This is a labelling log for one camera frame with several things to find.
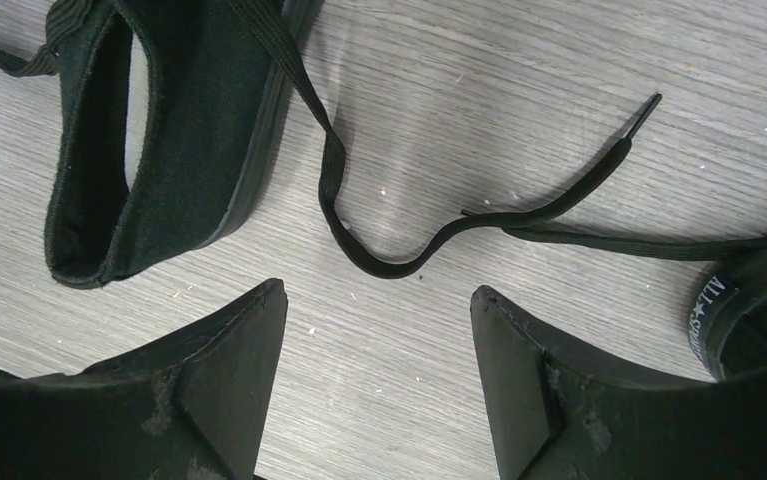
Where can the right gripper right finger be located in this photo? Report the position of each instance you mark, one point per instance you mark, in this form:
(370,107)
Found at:
(561,408)

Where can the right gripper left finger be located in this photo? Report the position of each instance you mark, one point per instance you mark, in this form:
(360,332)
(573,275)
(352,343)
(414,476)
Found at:
(189,405)

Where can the black canvas shoe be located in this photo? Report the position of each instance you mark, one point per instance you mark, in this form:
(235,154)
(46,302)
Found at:
(168,113)
(727,317)

